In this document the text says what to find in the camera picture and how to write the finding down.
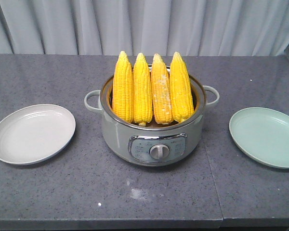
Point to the yellow corn cob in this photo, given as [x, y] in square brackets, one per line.
[181, 95]
[143, 110]
[123, 89]

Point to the pale spotted corn cob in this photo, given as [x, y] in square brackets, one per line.
[161, 91]

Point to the white round plate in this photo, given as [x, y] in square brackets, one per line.
[35, 133]

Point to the green round plate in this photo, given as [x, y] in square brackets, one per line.
[262, 134]

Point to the green electric cooking pot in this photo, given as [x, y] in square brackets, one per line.
[153, 145]

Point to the grey pleated curtain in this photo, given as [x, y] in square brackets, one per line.
[106, 27]

